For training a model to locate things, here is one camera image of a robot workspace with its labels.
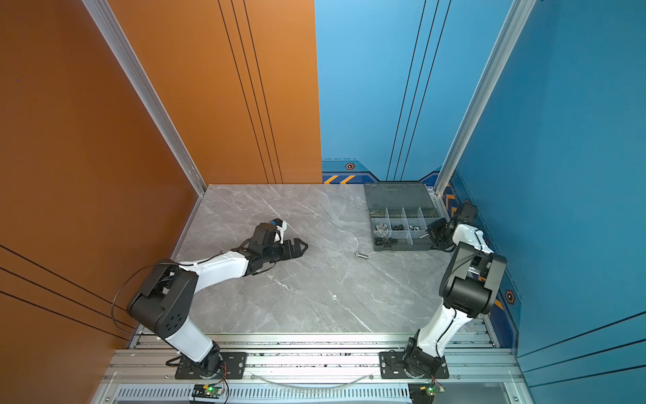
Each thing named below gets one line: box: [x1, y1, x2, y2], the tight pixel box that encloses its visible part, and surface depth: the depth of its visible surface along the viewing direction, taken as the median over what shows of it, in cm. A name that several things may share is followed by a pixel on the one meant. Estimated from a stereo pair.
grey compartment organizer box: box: [364, 181, 441, 252], surface depth 107 cm
